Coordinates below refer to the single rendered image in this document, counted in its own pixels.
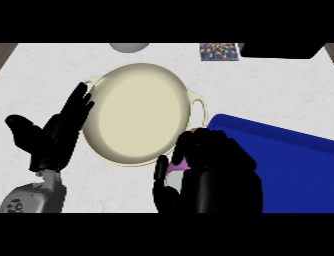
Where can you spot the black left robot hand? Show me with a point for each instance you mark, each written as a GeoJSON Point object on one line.
{"type": "Point", "coordinates": [56, 133]}

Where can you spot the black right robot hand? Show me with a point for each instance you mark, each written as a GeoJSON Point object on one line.
{"type": "Point", "coordinates": [218, 173]}

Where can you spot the purple and white can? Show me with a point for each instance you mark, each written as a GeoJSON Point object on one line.
{"type": "Point", "coordinates": [174, 173]}

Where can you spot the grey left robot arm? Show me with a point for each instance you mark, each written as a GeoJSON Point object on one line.
{"type": "Point", "coordinates": [31, 196]}

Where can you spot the blue tray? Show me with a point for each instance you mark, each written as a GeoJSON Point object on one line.
{"type": "Point", "coordinates": [297, 166]}

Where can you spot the grey round object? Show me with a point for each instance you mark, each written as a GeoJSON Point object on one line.
{"type": "Point", "coordinates": [128, 47]}

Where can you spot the colourful printed box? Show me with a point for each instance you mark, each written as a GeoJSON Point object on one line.
{"type": "Point", "coordinates": [218, 51]}

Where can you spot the black appliance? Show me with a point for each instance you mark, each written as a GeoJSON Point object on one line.
{"type": "Point", "coordinates": [280, 50]}

